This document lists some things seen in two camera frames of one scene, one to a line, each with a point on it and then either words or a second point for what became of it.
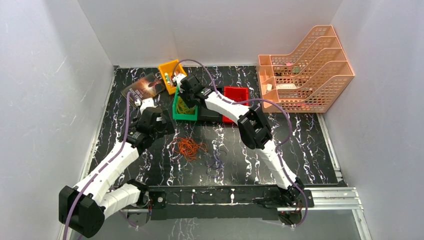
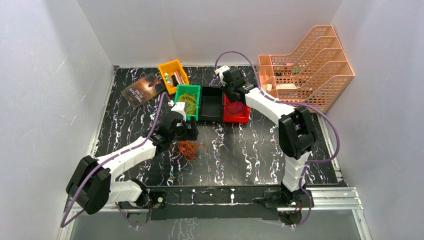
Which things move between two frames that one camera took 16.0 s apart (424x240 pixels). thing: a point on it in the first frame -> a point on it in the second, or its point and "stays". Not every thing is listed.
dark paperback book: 146,88 stays
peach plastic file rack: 309,79 stays
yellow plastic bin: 167,71 stays
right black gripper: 182,96 -> 232,99
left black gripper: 162,124 -> 191,127
